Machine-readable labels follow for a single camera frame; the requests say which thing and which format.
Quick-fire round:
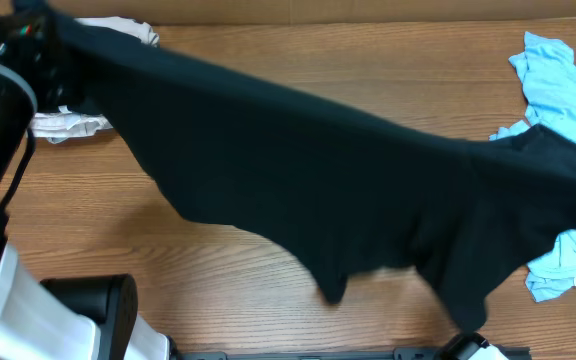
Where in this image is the black t-shirt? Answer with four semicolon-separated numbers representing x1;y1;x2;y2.
56;14;576;332

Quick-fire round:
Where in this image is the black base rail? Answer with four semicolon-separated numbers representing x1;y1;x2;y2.
178;347;437;360

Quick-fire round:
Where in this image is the light blue t-shirt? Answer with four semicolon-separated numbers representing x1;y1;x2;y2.
489;32;576;303

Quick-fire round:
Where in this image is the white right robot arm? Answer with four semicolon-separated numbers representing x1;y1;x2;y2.
434;333;508;360

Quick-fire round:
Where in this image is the folded white garment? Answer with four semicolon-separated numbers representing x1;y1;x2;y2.
31;16;160;144

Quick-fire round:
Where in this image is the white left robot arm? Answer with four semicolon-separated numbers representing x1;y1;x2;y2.
0;5;179;360

